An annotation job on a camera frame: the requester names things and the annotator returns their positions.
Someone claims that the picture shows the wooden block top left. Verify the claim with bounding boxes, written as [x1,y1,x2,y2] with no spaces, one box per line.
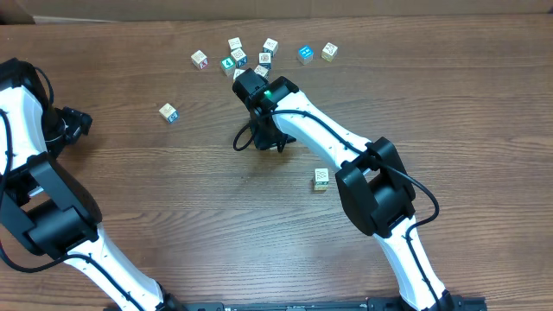
[228,37,242,51]

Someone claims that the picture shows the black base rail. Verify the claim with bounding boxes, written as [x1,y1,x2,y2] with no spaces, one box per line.
[182,295,487,311]

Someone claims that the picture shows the wooden block black edge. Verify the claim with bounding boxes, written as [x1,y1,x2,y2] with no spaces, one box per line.
[254,65,269,79]

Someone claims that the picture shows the green number four block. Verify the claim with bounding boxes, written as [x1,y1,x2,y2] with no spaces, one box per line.
[220,56,236,76]

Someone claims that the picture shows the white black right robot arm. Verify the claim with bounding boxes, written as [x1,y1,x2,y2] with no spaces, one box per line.
[232,69,450,310]

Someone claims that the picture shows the cardboard strip at back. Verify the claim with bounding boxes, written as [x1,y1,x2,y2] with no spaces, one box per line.
[1,0,552,24]

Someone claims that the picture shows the wooden block top middle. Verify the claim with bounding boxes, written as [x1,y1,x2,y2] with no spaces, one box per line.
[263,38,279,57]

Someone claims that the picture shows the wooden block red side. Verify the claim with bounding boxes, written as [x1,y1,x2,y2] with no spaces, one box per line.
[191,50,208,70]

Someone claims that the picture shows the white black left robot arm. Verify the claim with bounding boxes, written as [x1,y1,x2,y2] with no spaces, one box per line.
[1,58,184,310]

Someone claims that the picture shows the wooden block blue side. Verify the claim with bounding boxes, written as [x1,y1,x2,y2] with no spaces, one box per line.
[231,48,248,68]

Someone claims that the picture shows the wooden block blue middle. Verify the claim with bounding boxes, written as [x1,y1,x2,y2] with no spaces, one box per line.
[258,52,272,70]

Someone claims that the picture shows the wooden block blue corner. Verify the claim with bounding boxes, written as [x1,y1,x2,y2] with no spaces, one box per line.
[159,103,180,124]

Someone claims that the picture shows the wooden block green side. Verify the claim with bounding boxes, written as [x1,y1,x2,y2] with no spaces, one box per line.
[314,168,329,185]

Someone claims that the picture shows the wooden tower base block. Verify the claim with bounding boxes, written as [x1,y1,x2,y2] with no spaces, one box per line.
[314,181,328,191]

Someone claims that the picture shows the blue top block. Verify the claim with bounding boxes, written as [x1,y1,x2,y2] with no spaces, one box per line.
[297,45,314,65]

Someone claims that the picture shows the wooden block yellow edge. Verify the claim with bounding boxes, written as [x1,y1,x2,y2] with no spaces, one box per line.
[232,68,245,80]

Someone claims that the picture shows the wooden block far right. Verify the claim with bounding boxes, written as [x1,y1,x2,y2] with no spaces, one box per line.
[321,42,338,62]

